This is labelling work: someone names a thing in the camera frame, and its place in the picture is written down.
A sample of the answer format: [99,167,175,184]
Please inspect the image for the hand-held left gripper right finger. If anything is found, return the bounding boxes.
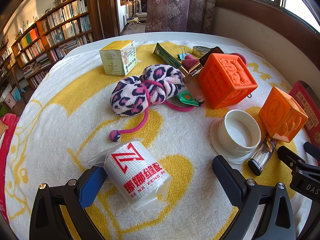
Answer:
[212,155,297,240]

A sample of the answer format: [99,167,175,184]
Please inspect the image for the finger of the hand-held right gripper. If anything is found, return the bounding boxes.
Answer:
[303,142,320,160]
[277,145,313,173]

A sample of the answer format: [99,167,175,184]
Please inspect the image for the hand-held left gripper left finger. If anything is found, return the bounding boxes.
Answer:
[29,165,107,240]

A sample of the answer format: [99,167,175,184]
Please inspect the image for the silver metal nutcracker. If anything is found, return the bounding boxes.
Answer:
[247,134,278,177]

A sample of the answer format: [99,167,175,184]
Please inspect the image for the pink metal tin box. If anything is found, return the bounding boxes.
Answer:
[288,80,320,153]

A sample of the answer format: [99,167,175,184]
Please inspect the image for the small orange embossed cube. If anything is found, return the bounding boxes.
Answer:
[259,86,309,144]

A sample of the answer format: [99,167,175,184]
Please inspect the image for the white tape roll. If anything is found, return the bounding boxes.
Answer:
[84,141,173,211]

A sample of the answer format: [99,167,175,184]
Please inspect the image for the large orange embossed cube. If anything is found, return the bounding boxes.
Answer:
[197,53,258,110]

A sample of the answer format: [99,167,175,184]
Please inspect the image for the pink leopard print plush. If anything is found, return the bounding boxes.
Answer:
[109,64,196,142]

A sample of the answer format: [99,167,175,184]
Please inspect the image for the pink silicone toy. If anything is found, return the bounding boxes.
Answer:
[182,54,201,68]

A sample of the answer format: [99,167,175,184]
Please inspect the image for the black rectangular case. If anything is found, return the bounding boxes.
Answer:
[199,47,225,66]

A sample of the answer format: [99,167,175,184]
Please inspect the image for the teal binder clip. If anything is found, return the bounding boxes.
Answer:
[177,45,188,62]

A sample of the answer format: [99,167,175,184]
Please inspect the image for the yellow white towel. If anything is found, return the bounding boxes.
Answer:
[4,39,320,240]

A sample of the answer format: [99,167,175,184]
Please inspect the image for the dark pink round object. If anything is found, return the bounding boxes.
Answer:
[229,52,248,67]

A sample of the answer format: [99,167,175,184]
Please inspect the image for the pink plastic bin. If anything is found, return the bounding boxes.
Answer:
[1,86,21,109]

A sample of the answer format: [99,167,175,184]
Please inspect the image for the green yellow medicine box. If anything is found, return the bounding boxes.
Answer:
[99,40,137,77]

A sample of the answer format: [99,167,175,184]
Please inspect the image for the round metal tin can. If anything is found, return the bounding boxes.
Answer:
[192,45,213,58]

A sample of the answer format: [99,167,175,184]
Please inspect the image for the dark wooden headboard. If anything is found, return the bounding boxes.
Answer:
[214,0,320,98]

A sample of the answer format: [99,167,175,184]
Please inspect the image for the dark green tube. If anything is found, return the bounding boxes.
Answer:
[153,42,184,68]

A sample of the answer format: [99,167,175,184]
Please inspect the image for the rows of books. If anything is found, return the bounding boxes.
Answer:
[0,0,95,88]

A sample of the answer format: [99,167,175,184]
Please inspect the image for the wooden bookshelf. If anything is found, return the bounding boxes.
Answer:
[0,0,104,105]

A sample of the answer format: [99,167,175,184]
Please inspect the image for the small wooden stool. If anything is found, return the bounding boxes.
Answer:
[127,17,140,29]

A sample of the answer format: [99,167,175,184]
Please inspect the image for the patterned purple curtain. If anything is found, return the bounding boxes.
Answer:
[145,0,219,34]

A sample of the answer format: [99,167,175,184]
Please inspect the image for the wooden door frame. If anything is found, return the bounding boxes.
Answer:
[97,0,150,37]

